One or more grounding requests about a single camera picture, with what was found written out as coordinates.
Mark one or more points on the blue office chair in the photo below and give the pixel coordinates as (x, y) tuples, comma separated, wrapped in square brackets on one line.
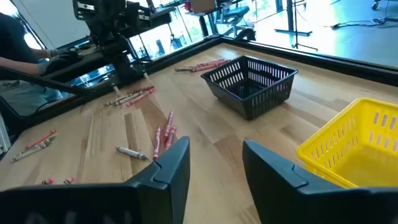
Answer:
[(233, 15)]

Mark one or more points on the yellow plastic basket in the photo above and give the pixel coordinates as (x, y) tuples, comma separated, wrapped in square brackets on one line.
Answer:
[(357, 168)]

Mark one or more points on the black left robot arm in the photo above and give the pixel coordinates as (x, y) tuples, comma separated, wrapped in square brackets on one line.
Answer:
[(105, 31)]

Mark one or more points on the cardboard box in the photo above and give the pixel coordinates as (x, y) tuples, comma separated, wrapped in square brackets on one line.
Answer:
[(202, 5)]

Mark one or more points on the person's leg in jeans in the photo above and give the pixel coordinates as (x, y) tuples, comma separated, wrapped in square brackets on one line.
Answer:
[(15, 40)]

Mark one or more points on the pink crayon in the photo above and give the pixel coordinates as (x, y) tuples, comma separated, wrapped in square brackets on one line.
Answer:
[(69, 180), (48, 181), (157, 143), (171, 138)]

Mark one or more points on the black plastic basket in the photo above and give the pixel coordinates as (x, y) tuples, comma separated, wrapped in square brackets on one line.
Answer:
[(248, 93)]

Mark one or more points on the black floor stand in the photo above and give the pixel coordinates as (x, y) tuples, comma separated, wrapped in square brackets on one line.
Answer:
[(290, 15)]

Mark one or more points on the black table clamp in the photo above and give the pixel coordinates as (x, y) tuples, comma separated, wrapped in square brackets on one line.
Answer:
[(245, 34)]

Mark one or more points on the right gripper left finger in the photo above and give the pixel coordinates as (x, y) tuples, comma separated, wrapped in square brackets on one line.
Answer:
[(93, 205)]

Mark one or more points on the brown crayons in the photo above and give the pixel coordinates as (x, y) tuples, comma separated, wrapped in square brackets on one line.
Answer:
[(168, 126)]

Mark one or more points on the black metal table frame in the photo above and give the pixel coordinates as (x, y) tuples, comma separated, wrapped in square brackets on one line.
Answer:
[(342, 62)]

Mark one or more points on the white cylindrical post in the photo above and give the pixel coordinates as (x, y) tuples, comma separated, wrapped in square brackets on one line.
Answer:
[(116, 89), (145, 75)]

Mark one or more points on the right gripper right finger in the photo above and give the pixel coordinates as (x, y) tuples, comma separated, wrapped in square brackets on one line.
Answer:
[(311, 205)]

